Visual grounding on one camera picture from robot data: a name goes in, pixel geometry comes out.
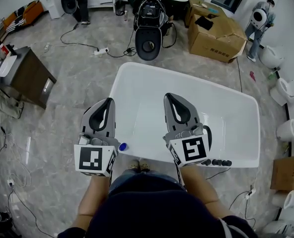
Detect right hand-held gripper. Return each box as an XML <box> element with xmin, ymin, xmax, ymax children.
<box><xmin>162</xmin><ymin>92</ymin><xmax>212</xmax><ymax>168</ymax></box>

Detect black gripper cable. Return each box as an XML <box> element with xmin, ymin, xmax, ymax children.
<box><xmin>202</xmin><ymin>124</ymin><xmax>213</xmax><ymax>151</ymax></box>

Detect dark brown cabinet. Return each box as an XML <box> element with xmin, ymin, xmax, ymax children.
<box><xmin>0</xmin><ymin>46</ymin><xmax>58</xmax><ymax>110</ymax></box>

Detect large cardboard box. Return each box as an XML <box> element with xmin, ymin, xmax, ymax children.
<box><xmin>187</xmin><ymin>13</ymin><xmax>248</xmax><ymax>64</ymax></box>

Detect white flat device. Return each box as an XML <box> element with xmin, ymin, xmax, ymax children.
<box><xmin>0</xmin><ymin>55</ymin><xmax>18</xmax><ymax>78</ymax></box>

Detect black bathtub tap set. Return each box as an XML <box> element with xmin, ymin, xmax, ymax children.
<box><xmin>201</xmin><ymin>158</ymin><xmax>233</xmax><ymax>168</ymax></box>

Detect black cloth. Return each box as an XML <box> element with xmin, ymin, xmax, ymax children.
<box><xmin>194</xmin><ymin>15</ymin><xmax>214</xmax><ymax>31</ymax></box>

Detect black toilet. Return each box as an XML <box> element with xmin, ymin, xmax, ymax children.
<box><xmin>134</xmin><ymin>26</ymin><xmax>162</xmax><ymax>61</ymax></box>
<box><xmin>60</xmin><ymin>0</ymin><xmax>78</xmax><ymax>15</ymax></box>

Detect person's left forearm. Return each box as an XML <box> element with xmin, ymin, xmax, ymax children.
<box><xmin>72</xmin><ymin>174</ymin><xmax>113</xmax><ymax>231</ymax></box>

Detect black waste bin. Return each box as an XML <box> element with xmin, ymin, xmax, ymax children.
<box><xmin>114</xmin><ymin>0</ymin><xmax>126</xmax><ymax>17</ymax></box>

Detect person's right forearm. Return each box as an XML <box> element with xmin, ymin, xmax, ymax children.
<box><xmin>179</xmin><ymin>165</ymin><xmax>227</xmax><ymax>221</ymax></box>

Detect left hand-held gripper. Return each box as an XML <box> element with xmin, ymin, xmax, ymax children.
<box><xmin>73</xmin><ymin>98</ymin><xmax>121</xmax><ymax>178</ymax></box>

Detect person's dark top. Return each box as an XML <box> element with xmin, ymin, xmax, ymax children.
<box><xmin>57</xmin><ymin>172</ymin><xmax>260</xmax><ymax>238</ymax></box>

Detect small white cabinet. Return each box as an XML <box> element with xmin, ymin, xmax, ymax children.
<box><xmin>45</xmin><ymin>0</ymin><xmax>65</xmax><ymax>20</ymax></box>

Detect small cardboard box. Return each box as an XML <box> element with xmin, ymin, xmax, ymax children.
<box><xmin>270</xmin><ymin>154</ymin><xmax>294</xmax><ymax>192</ymax></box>

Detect orange sofa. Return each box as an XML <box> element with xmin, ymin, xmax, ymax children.
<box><xmin>0</xmin><ymin>0</ymin><xmax>45</xmax><ymax>36</ymax></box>

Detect person's blue jeans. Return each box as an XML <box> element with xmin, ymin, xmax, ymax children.
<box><xmin>108</xmin><ymin>167</ymin><xmax>188</xmax><ymax>195</ymax></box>

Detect white bathtub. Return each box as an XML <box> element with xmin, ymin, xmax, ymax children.
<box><xmin>108</xmin><ymin>61</ymin><xmax>261</xmax><ymax>169</ymax></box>

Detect black floor cable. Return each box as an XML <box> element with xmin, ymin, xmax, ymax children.
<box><xmin>60</xmin><ymin>22</ymin><xmax>138</xmax><ymax>59</ymax></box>

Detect person's beige shoes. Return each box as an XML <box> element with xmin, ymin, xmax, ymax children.
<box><xmin>129</xmin><ymin>158</ymin><xmax>151</xmax><ymax>173</ymax></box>

